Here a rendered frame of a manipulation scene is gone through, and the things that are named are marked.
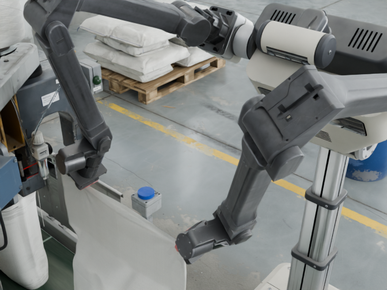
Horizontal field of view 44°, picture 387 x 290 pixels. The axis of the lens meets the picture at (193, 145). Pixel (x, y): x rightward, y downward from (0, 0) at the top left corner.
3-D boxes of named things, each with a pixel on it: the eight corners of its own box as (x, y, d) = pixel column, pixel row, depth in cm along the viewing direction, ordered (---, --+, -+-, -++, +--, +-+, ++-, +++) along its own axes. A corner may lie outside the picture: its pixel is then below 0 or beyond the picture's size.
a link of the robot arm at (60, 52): (68, 19, 90) (41, -8, 95) (42, 33, 88) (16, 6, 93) (118, 145, 125) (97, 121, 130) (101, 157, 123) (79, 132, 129)
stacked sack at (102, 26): (161, 26, 454) (161, 11, 447) (105, 42, 412) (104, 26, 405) (131, 17, 479) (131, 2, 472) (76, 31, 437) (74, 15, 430)
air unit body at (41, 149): (56, 176, 139) (49, 130, 131) (42, 184, 136) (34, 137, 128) (48, 171, 142) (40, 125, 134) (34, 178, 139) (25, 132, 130)
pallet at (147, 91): (225, 66, 499) (226, 52, 491) (146, 105, 419) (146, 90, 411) (166, 48, 542) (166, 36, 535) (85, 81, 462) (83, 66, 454)
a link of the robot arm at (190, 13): (218, 21, 122) (205, 11, 124) (196, 8, 113) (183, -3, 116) (198, 51, 124) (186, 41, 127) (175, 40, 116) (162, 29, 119)
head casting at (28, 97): (97, 144, 155) (87, 57, 140) (31, 176, 139) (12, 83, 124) (43, 115, 172) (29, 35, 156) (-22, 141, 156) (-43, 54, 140)
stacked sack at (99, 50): (161, 48, 470) (161, 34, 463) (113, 68, 424) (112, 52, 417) (130, 39, 491) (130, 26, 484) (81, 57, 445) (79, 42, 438)
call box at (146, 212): (162, 207, 173) (162, 194, 170) (146, 217, 168) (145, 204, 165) (146, 198, 177) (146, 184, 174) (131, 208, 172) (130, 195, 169)
